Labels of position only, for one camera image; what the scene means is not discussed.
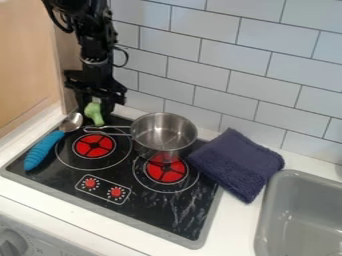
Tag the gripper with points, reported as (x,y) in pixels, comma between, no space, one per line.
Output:
(95,85)

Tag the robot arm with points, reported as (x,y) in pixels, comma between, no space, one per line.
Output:
(91,30)

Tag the toy stove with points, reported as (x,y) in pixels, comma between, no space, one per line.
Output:
(115,180)

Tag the purple cloth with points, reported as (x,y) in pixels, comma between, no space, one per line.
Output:
(236,163)

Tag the toy sink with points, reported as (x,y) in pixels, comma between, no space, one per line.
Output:
(302,216)

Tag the green toy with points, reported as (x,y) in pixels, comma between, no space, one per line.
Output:
(94,112)

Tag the silver pot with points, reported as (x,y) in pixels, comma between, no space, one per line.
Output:
(163,134)

